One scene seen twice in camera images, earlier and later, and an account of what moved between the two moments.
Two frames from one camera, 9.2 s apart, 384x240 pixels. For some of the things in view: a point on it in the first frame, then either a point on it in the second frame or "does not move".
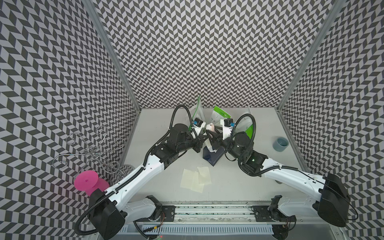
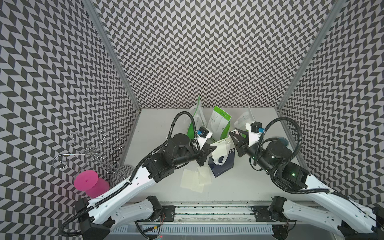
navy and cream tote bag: [211, 157] to [218, 170]
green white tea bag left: [198, 112] does not move
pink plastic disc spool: [88, 180] does not move
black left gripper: [199, 141] to [204, 152]
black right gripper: [216, 138] to [240, 147]
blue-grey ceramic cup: [280, 143] does not move
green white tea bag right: [245, 124] does not move
